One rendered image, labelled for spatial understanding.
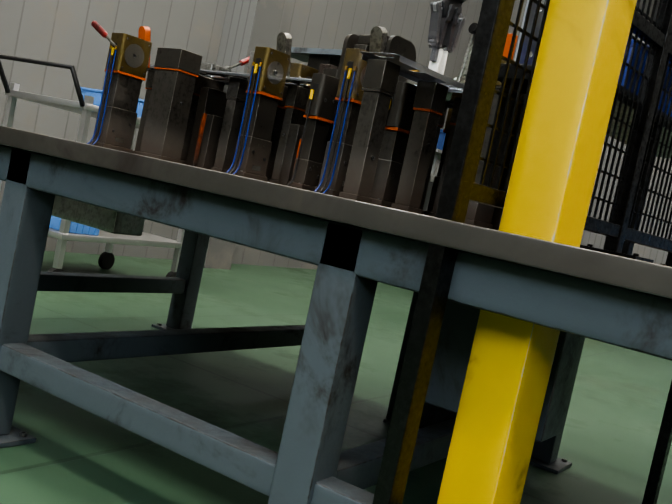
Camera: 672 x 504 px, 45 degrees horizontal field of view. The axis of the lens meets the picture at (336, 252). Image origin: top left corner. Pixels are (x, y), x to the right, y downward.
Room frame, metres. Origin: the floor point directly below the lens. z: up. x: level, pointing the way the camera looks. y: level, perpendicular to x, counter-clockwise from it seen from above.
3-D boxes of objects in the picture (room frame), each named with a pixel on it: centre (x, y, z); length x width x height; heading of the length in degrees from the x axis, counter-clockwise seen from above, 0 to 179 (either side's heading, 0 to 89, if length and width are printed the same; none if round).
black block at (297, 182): (2.06, 0.12, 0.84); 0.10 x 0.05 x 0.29; 139
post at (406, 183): (1.82, -0.13, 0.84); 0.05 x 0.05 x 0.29; 49
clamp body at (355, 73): (1.94, 0.04, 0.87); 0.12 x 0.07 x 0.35; 139
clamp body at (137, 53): (2.61, 0.78, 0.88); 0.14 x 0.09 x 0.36; 139
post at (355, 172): (1.68, -0.02, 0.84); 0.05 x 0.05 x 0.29; 49
